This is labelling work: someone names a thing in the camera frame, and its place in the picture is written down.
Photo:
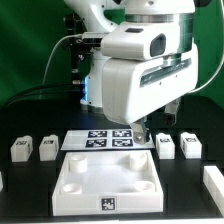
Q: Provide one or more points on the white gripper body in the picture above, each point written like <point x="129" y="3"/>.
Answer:
<point x="134" y="89"/>

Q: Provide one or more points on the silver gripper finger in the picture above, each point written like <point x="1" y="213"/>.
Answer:
<point x="171" y="111"/>
<point x="140" y="132"/>

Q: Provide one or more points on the white square table top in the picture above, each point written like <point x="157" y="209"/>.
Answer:
<point x="107" y="182"/>

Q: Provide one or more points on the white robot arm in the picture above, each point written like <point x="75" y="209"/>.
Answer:
<point x="104" y="16"/>

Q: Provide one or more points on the white sheet with tags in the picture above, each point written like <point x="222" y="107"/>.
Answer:
<point x="109" y="139"/>

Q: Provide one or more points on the white obstacle bar right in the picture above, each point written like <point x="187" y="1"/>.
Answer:
<point x="214" y="182"/>

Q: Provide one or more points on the white block left edge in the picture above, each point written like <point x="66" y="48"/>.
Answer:
<point x="1" y="181"/>

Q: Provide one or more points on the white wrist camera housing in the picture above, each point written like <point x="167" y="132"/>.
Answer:
<point x="140" y="41"/>

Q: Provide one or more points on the black camera on stand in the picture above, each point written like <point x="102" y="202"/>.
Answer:
<point x="80" y="43"/>

